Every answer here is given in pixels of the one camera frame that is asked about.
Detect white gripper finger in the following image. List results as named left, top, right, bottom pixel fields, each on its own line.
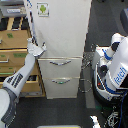
left=27, top=38, right=34, bottom=45
left=41, top=42, right=47, bottom=51

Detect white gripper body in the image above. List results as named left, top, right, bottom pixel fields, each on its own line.
left=27, top=43, right=44, bottom=57

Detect white fridge door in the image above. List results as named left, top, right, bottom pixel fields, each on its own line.
left=23, top=0, right=92, bottom=58

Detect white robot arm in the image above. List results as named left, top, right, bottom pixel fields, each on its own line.
left=0, top=38, right=46, bottom=128

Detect upper fridge drawer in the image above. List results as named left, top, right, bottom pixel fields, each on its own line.
left=38, top=58, right=82, bottom=79

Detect fridge drawer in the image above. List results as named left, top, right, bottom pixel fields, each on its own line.
left=38, top=58, right=82, bottom=79
left=43, top=78, right=79, bottom=99

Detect lower fridge drawer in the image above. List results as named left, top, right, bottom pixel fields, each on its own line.
left=43, top=78, right=79, bottom=99

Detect wooden drawer cabinet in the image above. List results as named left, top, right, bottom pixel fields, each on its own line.
left=0, top=16, right=46, bottom=99

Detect white refrigerator body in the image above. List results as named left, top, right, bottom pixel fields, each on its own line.
left=23, top=0, right=92, bottom=99

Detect grey box on cabinet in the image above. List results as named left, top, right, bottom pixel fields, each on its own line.
left=0, top=6, right=26, bottom=17

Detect green android sticker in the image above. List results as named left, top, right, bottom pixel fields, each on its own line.
left=37, top=3, right=49, bottom=17

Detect white blue mobile robot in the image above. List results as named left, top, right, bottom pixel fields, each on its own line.
left=92, top=33, right=128, bottom=104

